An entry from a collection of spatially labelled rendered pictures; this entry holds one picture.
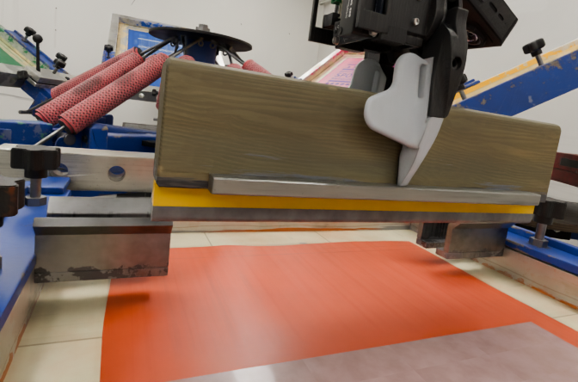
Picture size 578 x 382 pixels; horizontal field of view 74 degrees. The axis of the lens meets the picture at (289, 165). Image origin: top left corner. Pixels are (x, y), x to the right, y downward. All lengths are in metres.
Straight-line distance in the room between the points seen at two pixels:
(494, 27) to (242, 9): 4.46
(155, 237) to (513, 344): 0.31
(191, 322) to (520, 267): 0.40
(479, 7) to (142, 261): 0.33
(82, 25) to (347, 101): 4.32
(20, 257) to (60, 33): 4.24
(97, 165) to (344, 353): 0.40
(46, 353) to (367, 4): 0.30
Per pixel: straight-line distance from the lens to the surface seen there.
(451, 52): 0.28
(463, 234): 0.51
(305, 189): 0.25
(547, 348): 0.42
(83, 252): 0.34
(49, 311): 0.36
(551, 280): 0.54
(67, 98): 1.06
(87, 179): 0.57
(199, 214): 0.25
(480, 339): 0.39
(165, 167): 0.23
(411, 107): 0.28
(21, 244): 0.36
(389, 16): 0.27
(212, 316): 0.34
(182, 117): 0.23
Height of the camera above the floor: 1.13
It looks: 8 degrees down
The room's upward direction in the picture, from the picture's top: 7 degrees clockwise
